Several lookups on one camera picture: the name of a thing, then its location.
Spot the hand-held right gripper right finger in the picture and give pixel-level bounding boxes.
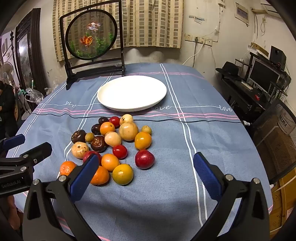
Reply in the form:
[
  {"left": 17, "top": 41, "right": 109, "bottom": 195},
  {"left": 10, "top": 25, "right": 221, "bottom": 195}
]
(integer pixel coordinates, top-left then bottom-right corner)
[{"left": 185, "top": 152, "right": 271, "bottom": 241}]

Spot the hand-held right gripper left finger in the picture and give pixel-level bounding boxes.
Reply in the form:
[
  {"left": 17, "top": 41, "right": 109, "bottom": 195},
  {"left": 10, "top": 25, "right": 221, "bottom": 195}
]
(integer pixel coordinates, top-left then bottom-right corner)
[{"left": 22, "top": 154, "right": 102, "bottom": 241}]

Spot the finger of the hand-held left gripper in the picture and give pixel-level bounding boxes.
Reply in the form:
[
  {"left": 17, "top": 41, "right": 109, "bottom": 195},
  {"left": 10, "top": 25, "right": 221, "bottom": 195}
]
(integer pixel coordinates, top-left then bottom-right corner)
[
  {"left": 13, "top": 142, "right": 52, "bottom": 167},
  {"left": 0, "top": 134, "right": 26, "bottom": 152}
]

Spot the orange tangerine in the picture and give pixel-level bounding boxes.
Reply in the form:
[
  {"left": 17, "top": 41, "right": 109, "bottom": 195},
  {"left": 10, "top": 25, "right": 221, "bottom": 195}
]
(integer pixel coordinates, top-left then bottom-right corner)
[
  {"left": 101, "top": 153, "right": 120, "bottom": 172},
  {"left": 100, "top": 122, "right": 115, "bottom": 136},
  {"left": 60, "top": 161, "right": 77, "bottom": 176},
  {"left": 90, "top": 165, "right": 110, "bottom": 186}
]

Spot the red plum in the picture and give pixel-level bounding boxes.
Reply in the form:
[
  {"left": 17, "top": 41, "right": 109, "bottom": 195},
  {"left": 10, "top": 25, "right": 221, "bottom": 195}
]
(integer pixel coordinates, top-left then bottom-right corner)
[
  {"left": 135, "top": 149, "right": 155, "bottom": 170},
  {"left": 83, "top": 151, "right": 102, "bottom": 165}
]

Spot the dark brown mangosteen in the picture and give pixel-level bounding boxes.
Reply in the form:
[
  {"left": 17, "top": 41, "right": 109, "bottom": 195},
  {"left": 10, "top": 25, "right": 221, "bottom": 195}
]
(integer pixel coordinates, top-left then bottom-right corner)
[
  {"left": 90, "top": 136, "right": 108, "bottom": 153},
  {"left": 71, "top": 130, "right": 87, "bottom": 144}
]

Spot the yellow citrus fruit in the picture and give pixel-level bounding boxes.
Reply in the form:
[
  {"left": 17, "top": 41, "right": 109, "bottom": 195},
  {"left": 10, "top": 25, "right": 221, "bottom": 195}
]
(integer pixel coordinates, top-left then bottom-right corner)
[
  {"left": 112, "top": 164, "right": 134, "bottom": 186},
  {"left": 134, "top": 131, "right": 152, "bottom": 150}
]

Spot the large beige fruit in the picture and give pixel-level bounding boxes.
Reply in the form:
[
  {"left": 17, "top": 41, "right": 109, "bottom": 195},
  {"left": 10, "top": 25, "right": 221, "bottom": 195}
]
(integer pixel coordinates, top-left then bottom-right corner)
[{"left": 119, "top": 122, "right": 139, "bottom": 141}]

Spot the white round plate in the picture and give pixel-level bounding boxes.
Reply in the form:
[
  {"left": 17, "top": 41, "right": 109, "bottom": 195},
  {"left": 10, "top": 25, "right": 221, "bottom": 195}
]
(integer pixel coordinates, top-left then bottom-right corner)
[{"left": 97, "top": 76, "right": 167, "bottom": 112}]

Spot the beige spotted fruit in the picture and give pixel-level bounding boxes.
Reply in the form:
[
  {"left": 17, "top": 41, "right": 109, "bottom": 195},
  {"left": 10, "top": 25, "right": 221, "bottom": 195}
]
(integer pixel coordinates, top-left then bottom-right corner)
[
  {"left": 120, "top": 114, "right": 134, "bottom": 126},
  {"left": 71, "top": 142, "right": 90, "bottom": 159}
]

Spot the red cherry tomato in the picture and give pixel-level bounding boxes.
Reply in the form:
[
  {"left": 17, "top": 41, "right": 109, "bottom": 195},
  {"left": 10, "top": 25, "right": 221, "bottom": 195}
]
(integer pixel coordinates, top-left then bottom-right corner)
[
  {"left": 112, "top": 145, "right": 128, "bottom": 160},
  {"left": 109, "top": 116, "right": 121, "bottom": 128}
]

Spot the beige smooth fruit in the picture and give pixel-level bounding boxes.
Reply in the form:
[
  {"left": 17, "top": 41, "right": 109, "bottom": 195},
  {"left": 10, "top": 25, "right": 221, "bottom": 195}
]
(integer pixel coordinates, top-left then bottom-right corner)
[{"left": 105, "top": 132, "right": 122, "bottom": 147}]

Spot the blue plaid tablecloth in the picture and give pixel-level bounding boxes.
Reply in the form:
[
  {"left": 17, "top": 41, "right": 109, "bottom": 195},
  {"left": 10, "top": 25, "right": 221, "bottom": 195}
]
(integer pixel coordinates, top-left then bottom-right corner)
[{"left": 6, "top": 62, "right": 273, "bottom": 241}]

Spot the white standing fan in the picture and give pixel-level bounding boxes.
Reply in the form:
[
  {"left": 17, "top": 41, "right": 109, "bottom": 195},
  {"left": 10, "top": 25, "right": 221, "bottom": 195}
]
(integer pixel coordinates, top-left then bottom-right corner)
[{"left": 0, "top": 61, "right": 16, "bottom": 82}]

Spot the yellow cardboard box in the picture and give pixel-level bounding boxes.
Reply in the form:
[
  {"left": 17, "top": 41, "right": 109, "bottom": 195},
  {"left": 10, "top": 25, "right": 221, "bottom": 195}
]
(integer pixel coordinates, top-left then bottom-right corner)
[{"left": 269, "top": 169, "right": 296, "bottom": 241}]

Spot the black mesh chair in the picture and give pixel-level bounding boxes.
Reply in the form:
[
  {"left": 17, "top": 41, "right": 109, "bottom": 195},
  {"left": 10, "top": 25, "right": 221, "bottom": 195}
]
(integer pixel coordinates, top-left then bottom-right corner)
[{"left": 251, "top": 98, "right": 296, "bottom": 183}]

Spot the black desk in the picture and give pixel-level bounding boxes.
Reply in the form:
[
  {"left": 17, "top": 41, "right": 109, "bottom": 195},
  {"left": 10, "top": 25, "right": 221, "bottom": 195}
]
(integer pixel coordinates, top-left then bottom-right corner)
[{"left": 221, "top": 74, "right": 273, "bottom": 120}]

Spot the black hat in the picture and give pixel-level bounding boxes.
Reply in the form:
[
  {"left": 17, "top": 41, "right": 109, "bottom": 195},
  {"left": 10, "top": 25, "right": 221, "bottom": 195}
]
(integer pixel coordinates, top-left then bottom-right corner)
[{"left": 216, "top": 61, "right": 242, "bottom": 80}]

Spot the computer monitor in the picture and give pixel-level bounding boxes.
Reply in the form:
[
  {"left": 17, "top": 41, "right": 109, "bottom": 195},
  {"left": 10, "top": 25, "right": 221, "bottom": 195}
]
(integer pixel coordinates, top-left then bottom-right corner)
[{"left": 246, "top": 57, "right": 287, "bottom": 93}]

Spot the round goldfish screen ornament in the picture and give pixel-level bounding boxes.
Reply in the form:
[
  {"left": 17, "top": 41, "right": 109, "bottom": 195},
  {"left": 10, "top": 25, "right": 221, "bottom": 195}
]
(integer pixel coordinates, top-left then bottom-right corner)
[{"left": 59, "top": 0, "right": 125, "bottom": 91}]

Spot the black speaker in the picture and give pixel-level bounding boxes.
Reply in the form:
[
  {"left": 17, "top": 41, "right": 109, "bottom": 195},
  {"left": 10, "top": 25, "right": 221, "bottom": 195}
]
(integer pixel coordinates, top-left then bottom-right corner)
[{"left": 269, "top": 46, "right": 287, "bottom": 67}]

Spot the beige checked curtain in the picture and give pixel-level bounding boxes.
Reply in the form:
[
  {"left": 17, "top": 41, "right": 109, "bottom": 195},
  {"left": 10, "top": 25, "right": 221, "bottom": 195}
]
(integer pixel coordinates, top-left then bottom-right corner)
[{"left": 53, "top": 0, "right": 184, "bottom": 62}]

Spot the white air conditioner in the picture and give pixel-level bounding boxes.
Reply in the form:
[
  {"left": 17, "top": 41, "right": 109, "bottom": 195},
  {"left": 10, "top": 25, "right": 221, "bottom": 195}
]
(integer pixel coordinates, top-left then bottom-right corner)
[{"left": 264, "top": 4, "right": 287, "bottom": 18}]

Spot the white power cable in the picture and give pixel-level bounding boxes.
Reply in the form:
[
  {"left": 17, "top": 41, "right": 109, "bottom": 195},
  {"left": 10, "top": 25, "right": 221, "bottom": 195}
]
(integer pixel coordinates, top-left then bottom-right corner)
[{"left": 182, "top": 43, "right": 206, "bottom": 66}]

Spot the white wall socket strip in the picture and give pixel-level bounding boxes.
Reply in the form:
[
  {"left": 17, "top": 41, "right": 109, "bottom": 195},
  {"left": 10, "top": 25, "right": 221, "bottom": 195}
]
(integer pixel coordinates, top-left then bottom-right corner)
[{"left": 194, "top": 37, "right": 213, "bottom": 46}]

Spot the white framed wall panel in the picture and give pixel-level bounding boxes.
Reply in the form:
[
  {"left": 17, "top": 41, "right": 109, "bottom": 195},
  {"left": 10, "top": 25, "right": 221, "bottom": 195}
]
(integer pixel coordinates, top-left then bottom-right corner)
[{"left": 234, "top": 2, "right": 250, "bottom": 25}]

